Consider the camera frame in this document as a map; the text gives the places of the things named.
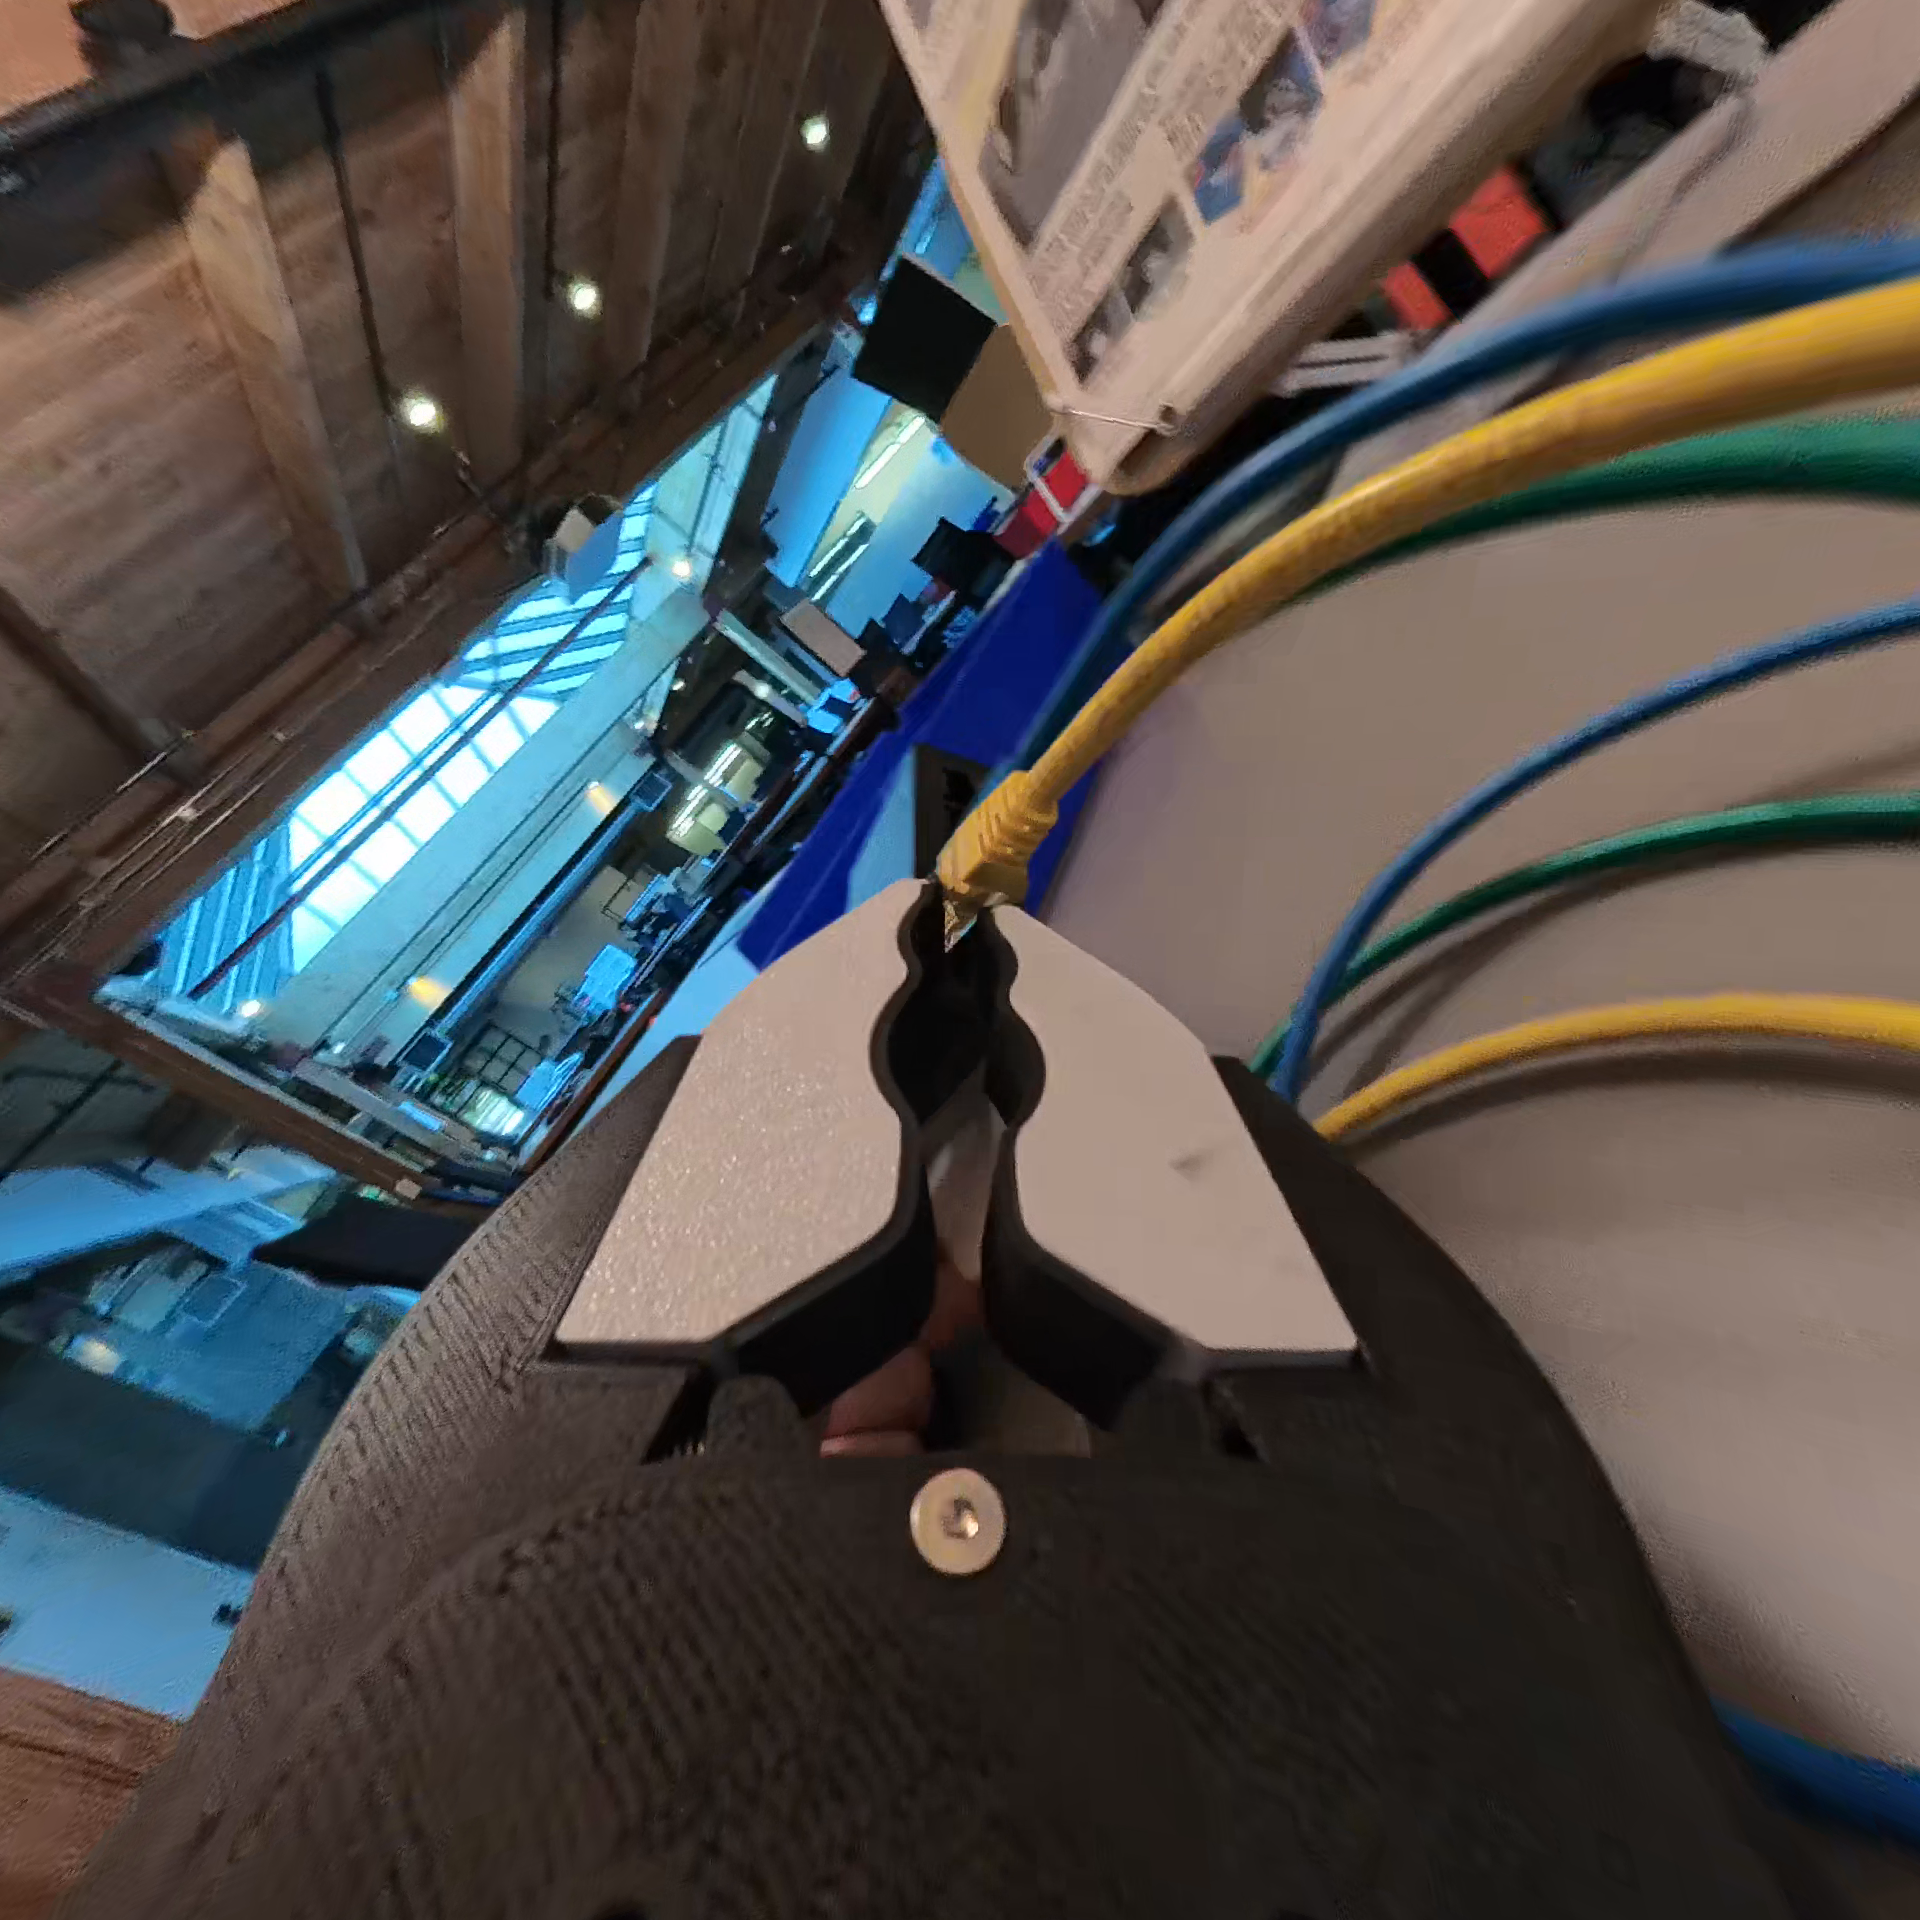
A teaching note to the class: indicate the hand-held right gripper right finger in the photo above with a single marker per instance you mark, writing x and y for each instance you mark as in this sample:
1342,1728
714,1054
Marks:
1184,1202

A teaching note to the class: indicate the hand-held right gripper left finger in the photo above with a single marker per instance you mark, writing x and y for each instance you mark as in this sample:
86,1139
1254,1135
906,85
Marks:
751,1186

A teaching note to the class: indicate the person's left hand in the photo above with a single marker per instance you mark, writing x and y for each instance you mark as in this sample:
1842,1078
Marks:
885,1395

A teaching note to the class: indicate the large glazed window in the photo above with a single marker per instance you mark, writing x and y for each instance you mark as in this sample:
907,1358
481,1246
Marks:
390,781

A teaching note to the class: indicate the blue plastic bin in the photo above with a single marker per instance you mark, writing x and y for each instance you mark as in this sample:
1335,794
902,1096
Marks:
1021,645

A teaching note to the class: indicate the row of ceiling spotlights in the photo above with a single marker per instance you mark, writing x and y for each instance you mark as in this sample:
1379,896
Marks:
421,407

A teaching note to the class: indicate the black screen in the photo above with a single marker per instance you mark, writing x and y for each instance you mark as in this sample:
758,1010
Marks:
922,339

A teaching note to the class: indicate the cardboard box with printed sheet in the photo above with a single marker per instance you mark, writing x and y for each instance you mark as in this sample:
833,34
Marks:
1200,149

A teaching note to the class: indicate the white wall-mounted device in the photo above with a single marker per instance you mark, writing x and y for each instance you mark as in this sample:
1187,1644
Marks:
581,543

